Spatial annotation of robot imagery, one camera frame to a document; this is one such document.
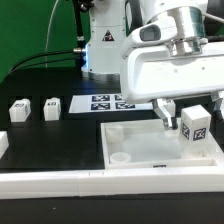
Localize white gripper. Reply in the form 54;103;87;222
120;23;224;130

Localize white square tabletop tray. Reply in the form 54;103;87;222
101;119;224;169

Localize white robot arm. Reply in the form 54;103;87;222
81;0;224;129

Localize white fiducial marker sheet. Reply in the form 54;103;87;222
69;93;152;113

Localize white U-shaped fence wall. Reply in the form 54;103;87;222
0;129;224;199

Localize grey thin cable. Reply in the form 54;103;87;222
44;0;62;69

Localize black cable bundle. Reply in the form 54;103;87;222
7;49;86;75

